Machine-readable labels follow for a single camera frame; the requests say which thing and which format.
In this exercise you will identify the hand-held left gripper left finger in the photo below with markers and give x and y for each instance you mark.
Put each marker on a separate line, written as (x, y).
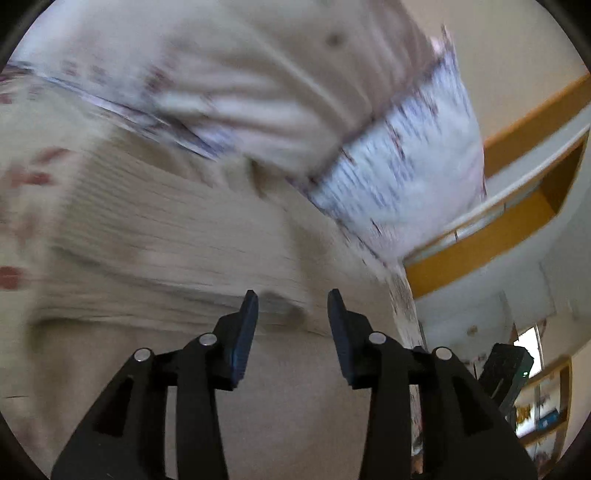
(244, 339)

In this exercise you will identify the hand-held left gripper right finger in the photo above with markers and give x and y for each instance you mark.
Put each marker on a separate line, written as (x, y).
(340, 341)

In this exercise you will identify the wooden shelf unit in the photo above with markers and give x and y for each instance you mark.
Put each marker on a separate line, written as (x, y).
(547, 410)

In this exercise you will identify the floral bedspread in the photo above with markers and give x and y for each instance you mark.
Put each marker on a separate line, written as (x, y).
(286, 406)

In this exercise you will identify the wooden bed headboard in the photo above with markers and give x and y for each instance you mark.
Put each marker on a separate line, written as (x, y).
(521, 194)

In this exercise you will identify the white blue printed pillow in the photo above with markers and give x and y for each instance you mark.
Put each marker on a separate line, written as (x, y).
(406, 161)

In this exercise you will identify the pink floral pillow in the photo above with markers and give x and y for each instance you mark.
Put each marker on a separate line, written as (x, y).
(240, 69)

